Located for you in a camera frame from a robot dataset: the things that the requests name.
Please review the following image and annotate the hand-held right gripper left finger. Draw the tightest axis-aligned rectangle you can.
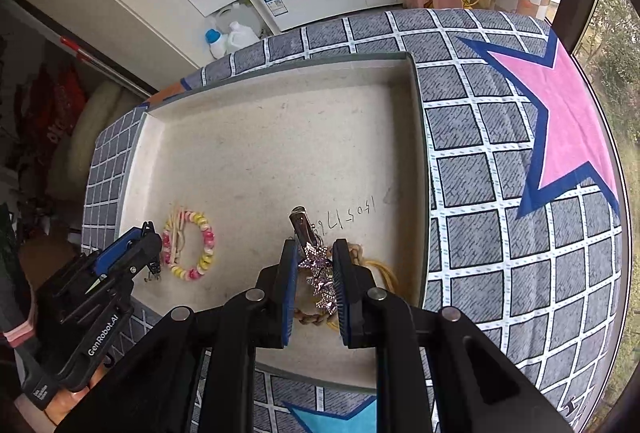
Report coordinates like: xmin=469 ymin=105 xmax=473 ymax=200
xmin=55 ymin=238 xmax=303 ymax=433

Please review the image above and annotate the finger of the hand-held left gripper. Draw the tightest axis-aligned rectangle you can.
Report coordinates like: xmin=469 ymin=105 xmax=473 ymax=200
xmin=97 ymin=220 xmax=157 ymax=261
xmin=82 ymin=235 xmax=163 ymax=294

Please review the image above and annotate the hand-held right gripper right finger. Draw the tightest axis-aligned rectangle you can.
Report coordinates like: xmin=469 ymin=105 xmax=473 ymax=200
xmin=331 ymin=238 xmax=576 ymax=433

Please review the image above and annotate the brown braided hair tie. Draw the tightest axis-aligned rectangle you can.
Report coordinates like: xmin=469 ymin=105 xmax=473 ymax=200
xmin=292 ymin=242 xmax=367 ymax=327

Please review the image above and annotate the silver rhinestone hair clip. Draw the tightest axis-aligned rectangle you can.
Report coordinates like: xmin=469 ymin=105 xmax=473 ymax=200
xmin=287 ymin=206 xmax=339 ymax=317

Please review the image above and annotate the beige bow hair clip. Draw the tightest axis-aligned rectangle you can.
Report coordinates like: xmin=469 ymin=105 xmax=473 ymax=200
xmin=162 ymin=207 xmax=194 ymax=267

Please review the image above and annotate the pink yellow beaded bracelet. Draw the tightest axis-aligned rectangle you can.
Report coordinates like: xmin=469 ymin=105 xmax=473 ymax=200
xmin=161 ymin=210 xmax=217 ymax=283

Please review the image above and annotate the grey shallow tray box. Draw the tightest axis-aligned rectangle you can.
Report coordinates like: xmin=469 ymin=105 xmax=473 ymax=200
xmin=116 ymin=52 xmax=431 ymax=391

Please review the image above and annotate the person's left hand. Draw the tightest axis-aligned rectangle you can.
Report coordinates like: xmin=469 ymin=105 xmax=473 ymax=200
xmin=47 ymin=358 xmax=110 ymax=425

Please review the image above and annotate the grey checked star tablecloth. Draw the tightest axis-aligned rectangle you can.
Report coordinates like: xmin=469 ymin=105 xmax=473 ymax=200
xmin=80 ymin=8 xmax=623 ymax=433

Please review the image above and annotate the white bottle blue cap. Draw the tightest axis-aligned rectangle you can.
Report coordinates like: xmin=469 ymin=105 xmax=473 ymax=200
xmin=204 ymin=28 xmax=231 ymax=60

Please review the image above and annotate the white detergent jug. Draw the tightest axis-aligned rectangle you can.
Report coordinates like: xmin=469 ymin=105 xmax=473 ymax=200
xmin=223 ymin=20 xmax=262 ymax=55
xmin=215 ymin=0 xmax=261 ymax=33

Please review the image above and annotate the red handled mop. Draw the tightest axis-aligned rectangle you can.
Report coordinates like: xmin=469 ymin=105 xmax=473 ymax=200
xmin=60 ymin=36 xmax=157 ymax=95

